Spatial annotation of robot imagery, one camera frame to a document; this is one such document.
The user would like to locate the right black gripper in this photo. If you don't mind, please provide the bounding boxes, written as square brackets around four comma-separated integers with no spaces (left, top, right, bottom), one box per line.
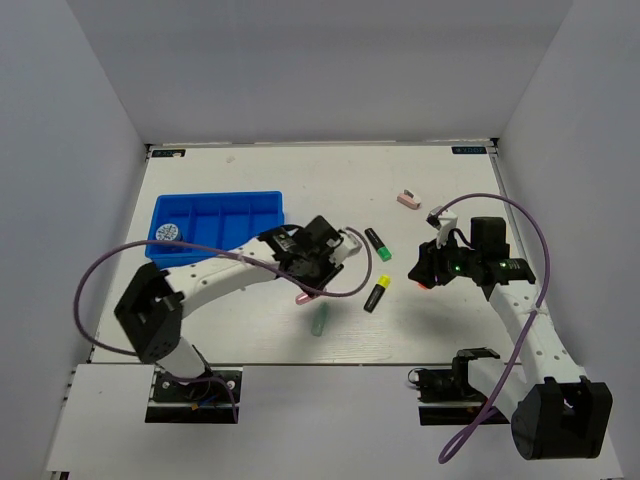
[408,229,481,289]

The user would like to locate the yellow cap black highlighter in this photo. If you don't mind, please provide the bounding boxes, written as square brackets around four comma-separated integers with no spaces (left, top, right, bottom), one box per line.
[363,275,391,313]

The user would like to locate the pink correction tape pen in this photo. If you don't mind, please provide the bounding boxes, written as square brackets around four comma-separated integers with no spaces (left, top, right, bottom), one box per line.
[295,293,314,305]

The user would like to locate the green cap black highlighter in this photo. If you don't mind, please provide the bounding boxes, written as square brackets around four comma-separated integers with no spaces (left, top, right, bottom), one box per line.
[365,228,392,262]

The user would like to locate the mint green correction pen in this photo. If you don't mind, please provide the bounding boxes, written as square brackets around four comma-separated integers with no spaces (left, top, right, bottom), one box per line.
[311,302,330,337]

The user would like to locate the blue patterned tape roll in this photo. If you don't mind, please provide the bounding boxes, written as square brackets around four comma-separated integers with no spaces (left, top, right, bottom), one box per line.
[154,223,183,241]

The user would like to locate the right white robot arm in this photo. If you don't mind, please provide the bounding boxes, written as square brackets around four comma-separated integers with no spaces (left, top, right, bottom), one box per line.
[408,211,613,460]

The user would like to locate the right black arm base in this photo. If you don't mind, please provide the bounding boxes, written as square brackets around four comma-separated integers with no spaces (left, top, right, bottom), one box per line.
[407,347,504,426]

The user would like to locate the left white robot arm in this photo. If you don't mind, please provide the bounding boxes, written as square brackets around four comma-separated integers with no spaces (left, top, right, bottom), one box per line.
[114,216,361,399]

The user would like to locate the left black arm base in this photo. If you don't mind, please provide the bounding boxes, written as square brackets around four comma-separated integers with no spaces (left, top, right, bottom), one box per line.
[145,368,243,424]

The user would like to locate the blue compartment tray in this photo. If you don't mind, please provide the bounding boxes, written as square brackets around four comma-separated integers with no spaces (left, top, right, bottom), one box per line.
[148,191,285,250]

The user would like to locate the right black corner label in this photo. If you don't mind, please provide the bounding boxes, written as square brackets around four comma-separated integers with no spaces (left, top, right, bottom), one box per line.
[451,146,487,155]

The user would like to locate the black corner label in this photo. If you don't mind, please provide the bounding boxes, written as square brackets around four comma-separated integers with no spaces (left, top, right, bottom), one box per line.
[451,146,487,155]
[151,149,186,158]

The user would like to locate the left black corner label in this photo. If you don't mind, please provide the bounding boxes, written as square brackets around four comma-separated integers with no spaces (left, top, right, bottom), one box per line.
[151,149,186,158]

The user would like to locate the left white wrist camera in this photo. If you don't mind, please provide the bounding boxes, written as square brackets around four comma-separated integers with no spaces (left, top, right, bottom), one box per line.
[327,229,362,266]

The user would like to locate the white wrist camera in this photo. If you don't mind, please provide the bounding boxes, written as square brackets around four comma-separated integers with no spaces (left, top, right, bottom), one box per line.
[327,229,362,266]
[427,207,458,249]

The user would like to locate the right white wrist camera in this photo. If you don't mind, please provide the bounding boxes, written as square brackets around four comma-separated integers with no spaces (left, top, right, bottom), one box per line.
[427,207,458,249]

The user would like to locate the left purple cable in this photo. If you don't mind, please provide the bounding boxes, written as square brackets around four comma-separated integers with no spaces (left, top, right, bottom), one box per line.
[73,225,374,421]

